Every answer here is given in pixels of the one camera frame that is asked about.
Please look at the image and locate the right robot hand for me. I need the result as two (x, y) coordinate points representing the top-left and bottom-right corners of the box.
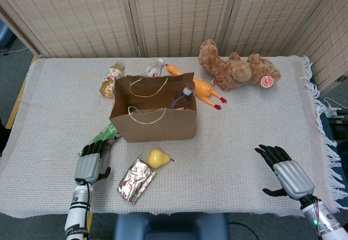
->
(254, 143), (316, 200)

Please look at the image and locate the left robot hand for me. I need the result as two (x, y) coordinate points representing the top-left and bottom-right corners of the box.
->
(74, 140), (111, 185)

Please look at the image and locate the green Pringles can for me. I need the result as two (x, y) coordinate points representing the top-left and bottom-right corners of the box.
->
(78, 123), (122, 156)

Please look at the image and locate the silver foil snack packet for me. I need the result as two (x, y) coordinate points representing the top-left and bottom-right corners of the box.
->
(116, 157), (157, 205)

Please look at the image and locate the clear plastic water bottle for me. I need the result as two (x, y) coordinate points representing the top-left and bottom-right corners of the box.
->
(170, 87), (194, 109)

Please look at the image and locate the yellow pear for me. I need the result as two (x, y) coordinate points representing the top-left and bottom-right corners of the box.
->
(147, 148), (175, 169)

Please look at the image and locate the brown paper bag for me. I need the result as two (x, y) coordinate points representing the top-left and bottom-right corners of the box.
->
(108, 73), (197, 143)

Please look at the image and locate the amber tea bottle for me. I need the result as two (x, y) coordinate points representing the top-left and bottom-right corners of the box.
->
(99, 62), (126, 99)

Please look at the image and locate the small clear red-label bottle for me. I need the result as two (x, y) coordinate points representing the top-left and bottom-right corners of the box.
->
(141, 58), (166, 77)

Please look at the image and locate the white woven tablecloth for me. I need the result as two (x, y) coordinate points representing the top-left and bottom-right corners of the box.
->
(0, 54), (344, 219)

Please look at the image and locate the black device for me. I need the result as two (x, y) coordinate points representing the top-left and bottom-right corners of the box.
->
(327, 115), (348, 140)

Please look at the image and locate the blue padded seat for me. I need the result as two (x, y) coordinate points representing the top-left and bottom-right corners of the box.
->
(113, 212), (229, 240)

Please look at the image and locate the brown teddy bear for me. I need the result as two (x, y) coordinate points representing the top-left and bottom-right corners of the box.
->
(197, 39), (282, 91)

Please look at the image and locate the orange rubber chicken toy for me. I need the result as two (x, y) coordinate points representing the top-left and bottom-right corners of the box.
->
(165, 63), (228, 111)

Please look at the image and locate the bamboo folding screen panel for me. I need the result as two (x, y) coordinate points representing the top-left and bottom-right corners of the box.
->
(220, 0), (338, 58)
(288, 0), (348, 91)
(0, 0), (136, 59)
(130, 0), (240, 58)

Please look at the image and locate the blue chair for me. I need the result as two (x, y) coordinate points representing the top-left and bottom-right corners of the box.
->
(0, 20), (14, 52)

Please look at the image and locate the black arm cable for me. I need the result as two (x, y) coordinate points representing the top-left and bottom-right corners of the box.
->
(80, 179), (92, 240)

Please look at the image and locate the black floor cable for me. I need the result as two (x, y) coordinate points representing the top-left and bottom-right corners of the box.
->
(227, 222), (258, 240)

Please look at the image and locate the white power adapter with cable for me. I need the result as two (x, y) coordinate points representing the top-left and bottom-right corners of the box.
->
(323, 97), (348, 118)

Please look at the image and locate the white floor cable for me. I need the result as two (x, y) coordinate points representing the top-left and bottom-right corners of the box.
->
(0, 46), (29, 55)

